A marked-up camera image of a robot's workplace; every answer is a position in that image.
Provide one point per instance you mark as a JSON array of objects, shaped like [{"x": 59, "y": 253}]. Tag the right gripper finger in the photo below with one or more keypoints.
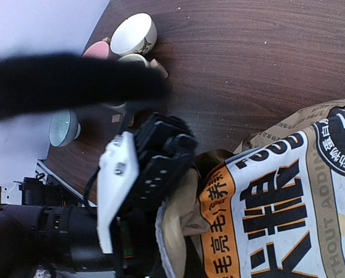
[{"x": 52, "y": 82}]

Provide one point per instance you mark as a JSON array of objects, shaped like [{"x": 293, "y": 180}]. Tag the pet food bag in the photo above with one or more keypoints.
[{"x": 275, "y": 207}]

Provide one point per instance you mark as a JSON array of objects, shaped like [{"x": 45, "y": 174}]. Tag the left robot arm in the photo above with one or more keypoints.
[{"x": 65, "y": 238}]

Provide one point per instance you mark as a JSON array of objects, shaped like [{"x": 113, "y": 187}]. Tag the pink pet bowl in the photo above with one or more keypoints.
[{"x": 100, "y": 49}]

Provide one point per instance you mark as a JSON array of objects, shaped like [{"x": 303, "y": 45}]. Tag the cream pet bowl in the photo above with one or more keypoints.
[{"x": 130, "y": 107}]

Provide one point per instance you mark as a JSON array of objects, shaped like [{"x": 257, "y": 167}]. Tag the light blue ceramic bowl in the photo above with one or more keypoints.
[{"x": 64, "y": 128}]

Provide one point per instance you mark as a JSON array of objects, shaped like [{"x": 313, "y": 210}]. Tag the white ceramic bowl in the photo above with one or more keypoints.
[{"x": 135, "y": 35}]

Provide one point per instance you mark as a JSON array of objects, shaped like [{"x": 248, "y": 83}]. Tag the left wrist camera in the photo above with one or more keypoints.
[{"x": 138, "y": 170}]

